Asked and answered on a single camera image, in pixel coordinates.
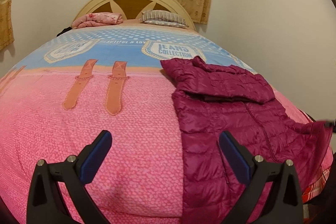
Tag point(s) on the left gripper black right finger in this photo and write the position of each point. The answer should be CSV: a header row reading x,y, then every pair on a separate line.
x,y
284,201

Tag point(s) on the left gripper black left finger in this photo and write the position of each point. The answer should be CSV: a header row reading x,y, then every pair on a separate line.
x,y
46,203

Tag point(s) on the magenta quilted puffer jacket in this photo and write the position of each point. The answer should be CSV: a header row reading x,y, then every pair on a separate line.
x,y
209,99

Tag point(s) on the pink and blue bedspread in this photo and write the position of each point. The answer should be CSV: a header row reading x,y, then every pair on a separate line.
x,y
60,97

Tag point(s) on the beige side curtain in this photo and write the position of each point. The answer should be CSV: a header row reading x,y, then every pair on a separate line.
x,y
6,29

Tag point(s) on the dark object beside bed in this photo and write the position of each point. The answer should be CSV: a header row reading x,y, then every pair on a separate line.
x,y
64,31

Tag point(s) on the folded pink floral blanket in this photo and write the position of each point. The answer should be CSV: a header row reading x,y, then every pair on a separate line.
x,y
97,20

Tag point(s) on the striped grey pillow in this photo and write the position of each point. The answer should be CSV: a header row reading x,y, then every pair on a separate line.
x,y
155,16

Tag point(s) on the cream wooden headboard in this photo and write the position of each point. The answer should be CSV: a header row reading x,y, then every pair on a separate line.
x,y
133,9

